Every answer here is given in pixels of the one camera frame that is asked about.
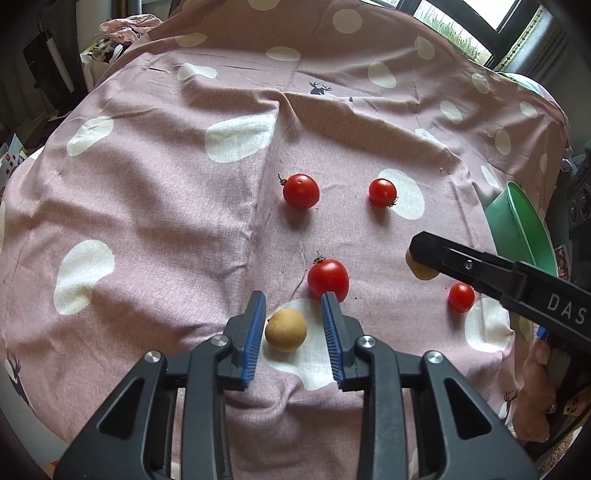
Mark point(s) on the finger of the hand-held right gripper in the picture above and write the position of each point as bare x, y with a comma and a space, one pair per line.
543, 333
443, 254

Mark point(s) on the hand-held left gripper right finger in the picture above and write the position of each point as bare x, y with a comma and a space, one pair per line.
330, 341

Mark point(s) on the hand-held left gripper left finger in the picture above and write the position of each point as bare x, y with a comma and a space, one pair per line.
256, 341

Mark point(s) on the tan longan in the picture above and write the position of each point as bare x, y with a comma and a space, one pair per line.
422, 272
285, 330

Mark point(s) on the green plastic bowl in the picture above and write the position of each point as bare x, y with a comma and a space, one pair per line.
517, 221

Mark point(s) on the person's right hand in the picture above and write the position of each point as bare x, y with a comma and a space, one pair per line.
533, 397

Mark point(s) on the red cherry tomato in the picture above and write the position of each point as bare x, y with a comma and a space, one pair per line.
301, 191
328, 279
461, 297
382, 192

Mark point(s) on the pink polka-dot cloth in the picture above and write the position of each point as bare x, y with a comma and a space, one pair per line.
161, 207

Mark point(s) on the light blue cushion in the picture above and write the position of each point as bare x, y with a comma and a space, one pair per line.
526, 83

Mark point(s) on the grey curtain with patterned trim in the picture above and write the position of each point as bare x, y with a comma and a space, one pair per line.
549, 46

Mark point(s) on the colourful printed box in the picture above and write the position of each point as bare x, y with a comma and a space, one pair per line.
11, 154

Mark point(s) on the white floral bag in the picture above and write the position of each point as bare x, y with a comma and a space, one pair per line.
104, 50

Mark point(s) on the crumpled pink garment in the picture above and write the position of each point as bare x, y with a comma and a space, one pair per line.
131, 25

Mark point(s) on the black window frame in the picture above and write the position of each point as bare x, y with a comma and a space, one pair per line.
519, 16

